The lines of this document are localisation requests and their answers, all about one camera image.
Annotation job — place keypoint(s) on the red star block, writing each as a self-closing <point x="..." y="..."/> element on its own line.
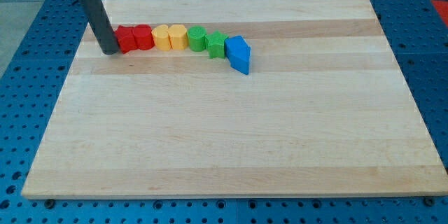
<point x="125" y="39"/>

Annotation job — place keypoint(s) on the green star block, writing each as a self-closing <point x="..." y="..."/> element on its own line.
<point x="215" y="44"/>

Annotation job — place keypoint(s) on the blue pentagon block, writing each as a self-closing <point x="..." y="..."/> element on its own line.
<point x="239" y="54"/>

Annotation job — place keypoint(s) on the green cylinder block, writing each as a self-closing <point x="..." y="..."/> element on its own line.
<point x="196" y="38"/>

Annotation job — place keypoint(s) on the yellow hexagon block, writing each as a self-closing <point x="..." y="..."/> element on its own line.
<point x="178" y="36"/>

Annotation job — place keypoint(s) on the yellow heart block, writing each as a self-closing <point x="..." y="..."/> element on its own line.
<point x="161" y="37"/>

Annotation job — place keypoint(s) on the wooden board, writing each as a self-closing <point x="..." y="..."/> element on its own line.
<point x="324" y="112"/>

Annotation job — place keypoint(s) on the red cylinder block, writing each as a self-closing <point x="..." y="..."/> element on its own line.
<point x="143" y="36"/>

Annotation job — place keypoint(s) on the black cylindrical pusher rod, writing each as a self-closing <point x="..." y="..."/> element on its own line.
<point x="101" y="26"/>

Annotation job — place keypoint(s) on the red object at edge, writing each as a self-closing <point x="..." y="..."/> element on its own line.
<point x="441" y="7"/>

